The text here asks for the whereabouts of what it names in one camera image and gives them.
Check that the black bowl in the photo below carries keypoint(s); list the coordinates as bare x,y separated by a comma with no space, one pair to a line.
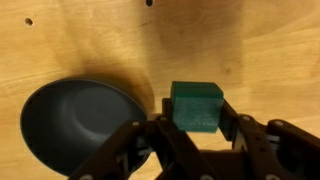
66,126

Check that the green block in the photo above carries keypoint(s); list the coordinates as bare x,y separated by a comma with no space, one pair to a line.
196,110

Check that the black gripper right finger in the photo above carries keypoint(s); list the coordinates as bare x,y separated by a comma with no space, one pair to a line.
260,143

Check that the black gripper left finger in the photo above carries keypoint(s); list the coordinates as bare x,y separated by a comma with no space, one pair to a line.
166,140

